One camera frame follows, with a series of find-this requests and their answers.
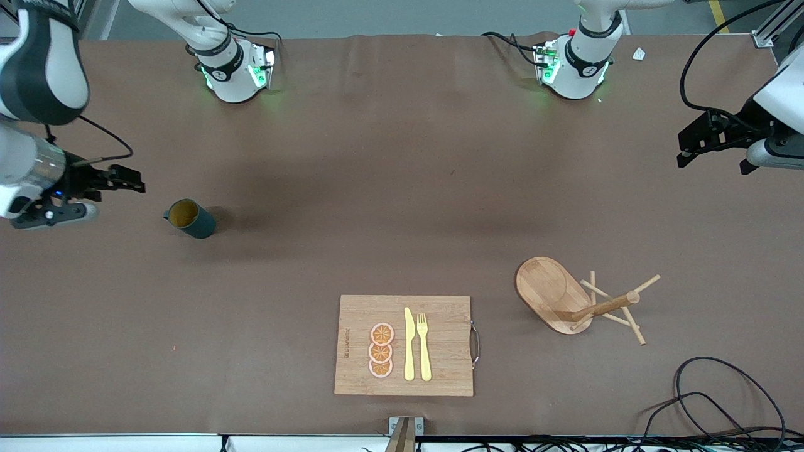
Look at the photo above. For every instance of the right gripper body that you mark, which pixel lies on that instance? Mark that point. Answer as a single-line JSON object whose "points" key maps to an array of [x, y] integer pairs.
{"points": [[78, 181]]}

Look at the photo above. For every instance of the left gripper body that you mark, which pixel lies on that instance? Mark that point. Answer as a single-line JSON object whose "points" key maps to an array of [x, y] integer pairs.
{"points": [[742, 119]]}

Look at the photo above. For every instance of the dark green ribbed cup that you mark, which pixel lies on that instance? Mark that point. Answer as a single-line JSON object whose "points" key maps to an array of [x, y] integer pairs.
{"points": [[201, 226]]}

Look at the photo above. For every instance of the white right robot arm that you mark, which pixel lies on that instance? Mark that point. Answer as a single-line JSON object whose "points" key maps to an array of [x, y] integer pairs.
{"points": [[44, 69]]}

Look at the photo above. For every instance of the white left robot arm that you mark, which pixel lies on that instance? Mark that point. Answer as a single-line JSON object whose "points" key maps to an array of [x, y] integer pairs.
{"points": [[581, 69]]}

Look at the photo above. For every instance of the white paper scrap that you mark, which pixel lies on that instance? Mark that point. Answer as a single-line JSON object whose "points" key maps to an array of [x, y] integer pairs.
{"points": [[639, 54]]}

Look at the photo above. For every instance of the wooden mug tree stand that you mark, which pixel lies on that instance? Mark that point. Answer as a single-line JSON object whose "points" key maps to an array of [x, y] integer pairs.
{"points": [[543, 285]]}

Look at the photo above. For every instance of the toy orange slice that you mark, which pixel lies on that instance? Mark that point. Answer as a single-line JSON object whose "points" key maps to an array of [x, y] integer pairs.
{"points": [[382, 334]]}

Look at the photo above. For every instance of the wooden cutting board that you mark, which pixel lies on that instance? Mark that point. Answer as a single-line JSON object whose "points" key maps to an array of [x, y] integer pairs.
{"points": [[446, 351]]}

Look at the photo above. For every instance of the yellow plastic knife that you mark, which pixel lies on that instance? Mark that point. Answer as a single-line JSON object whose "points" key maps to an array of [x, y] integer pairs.
{"points": [[409, 351]]}

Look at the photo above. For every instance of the yellow plastic fork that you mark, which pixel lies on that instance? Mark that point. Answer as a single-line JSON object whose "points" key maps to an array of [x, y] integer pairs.
{"points": [[424, 358]]}

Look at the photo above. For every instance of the aluminium frame post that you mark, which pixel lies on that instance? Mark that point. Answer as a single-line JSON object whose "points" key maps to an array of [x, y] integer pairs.
{"points": [[763, 39]]}

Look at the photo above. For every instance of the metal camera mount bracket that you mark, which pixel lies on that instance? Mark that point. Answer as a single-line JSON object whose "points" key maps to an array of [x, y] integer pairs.
{"points": [[396, 424]]}

